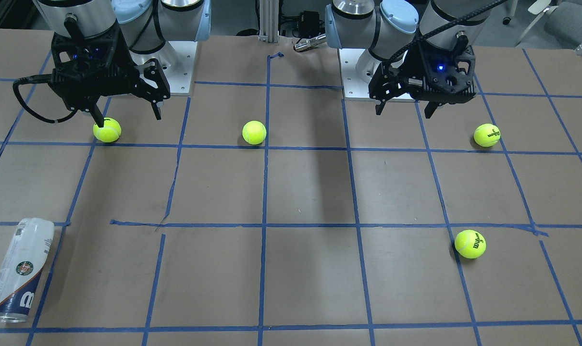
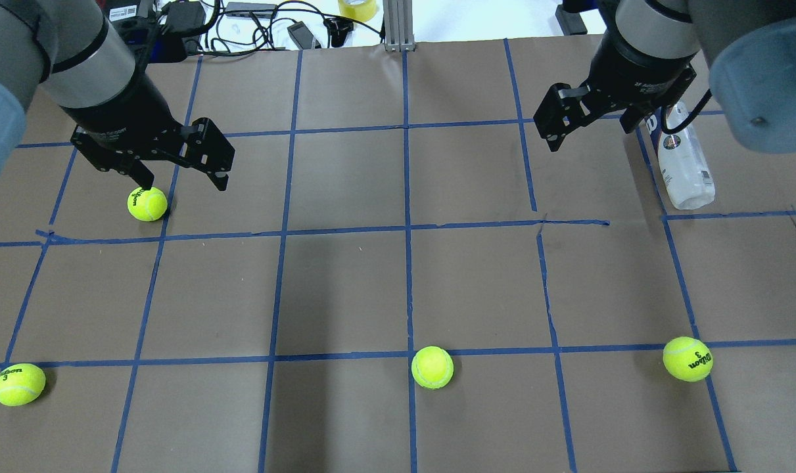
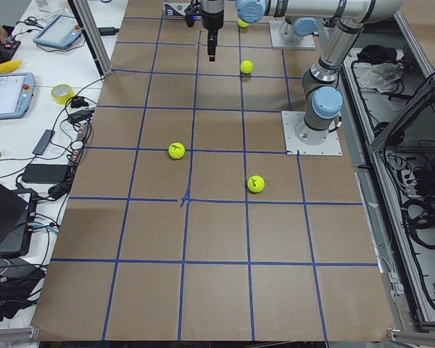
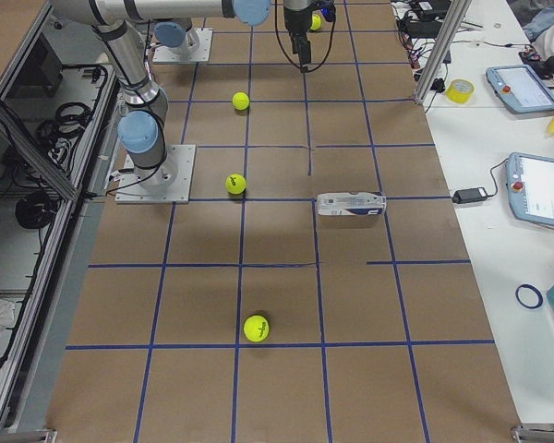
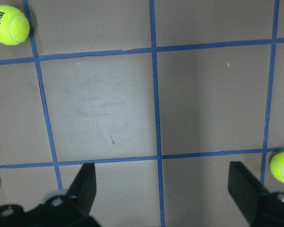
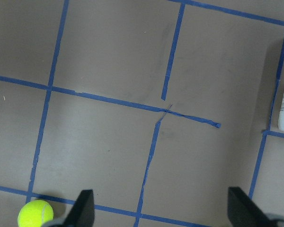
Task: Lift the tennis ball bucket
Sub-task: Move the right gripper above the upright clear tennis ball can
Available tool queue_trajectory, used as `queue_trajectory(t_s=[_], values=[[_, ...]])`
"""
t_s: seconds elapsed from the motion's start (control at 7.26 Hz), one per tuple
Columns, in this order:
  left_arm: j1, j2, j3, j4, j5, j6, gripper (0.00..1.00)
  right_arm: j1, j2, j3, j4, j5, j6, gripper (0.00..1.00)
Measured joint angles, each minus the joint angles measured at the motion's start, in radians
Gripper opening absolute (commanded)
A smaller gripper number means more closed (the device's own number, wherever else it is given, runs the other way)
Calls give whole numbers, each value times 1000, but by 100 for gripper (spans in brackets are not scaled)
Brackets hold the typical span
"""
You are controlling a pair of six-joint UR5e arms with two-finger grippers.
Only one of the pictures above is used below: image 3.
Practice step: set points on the grey usb hub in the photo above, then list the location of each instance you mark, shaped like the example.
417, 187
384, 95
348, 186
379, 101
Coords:
43, 142

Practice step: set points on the yellow tape roll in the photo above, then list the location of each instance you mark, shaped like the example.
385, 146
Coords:
61, 93

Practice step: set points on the teach pendant tablet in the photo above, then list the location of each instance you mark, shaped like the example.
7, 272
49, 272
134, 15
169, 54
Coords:
16, 92
61, 33

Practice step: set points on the black scissors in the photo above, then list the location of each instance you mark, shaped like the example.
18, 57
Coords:
32, 21

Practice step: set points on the aluminium frame post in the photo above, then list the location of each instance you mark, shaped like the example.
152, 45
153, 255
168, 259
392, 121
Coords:
90, 31

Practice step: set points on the tennis ball centre right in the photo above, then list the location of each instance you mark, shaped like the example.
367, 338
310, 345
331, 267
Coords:
255, 184

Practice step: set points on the tennis ball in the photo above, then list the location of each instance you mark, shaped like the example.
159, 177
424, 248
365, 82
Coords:
242, 24
255, 184
246, 67
176, 150

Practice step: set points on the near teach pendant tablet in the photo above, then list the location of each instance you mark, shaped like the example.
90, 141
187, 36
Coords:
16, 92

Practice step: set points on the yellow plastic object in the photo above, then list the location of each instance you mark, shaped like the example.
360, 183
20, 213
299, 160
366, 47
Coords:
10, 66

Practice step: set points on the far teach pendant tablet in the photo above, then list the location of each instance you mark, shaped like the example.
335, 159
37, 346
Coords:
61, 33

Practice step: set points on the tennis ball upper middle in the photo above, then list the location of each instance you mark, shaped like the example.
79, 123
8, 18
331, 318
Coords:
246, 67

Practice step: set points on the tennis ball far top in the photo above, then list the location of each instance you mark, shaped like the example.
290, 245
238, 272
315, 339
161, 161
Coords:
242, 24

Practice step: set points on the crumpled white cloth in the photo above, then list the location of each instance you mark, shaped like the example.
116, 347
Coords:
383, 77

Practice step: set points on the black laptop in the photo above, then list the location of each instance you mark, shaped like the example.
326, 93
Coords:
17, 212

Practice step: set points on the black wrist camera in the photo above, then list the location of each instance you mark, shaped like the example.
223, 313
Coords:
192, 12

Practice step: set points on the black power adapter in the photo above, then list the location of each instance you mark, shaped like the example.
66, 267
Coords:
44, 173

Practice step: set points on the tennis ball centre left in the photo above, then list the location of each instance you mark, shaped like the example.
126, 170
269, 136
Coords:
176, 150

